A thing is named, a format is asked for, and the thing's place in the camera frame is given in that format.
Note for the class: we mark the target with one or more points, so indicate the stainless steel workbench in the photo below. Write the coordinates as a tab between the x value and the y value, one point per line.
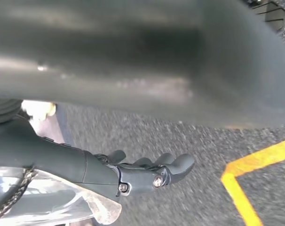
51	202

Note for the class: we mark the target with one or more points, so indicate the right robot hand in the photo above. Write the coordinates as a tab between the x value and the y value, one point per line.
62	162

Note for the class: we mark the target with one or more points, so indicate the yellow floor tape outline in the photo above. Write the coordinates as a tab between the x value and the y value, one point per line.
241	202

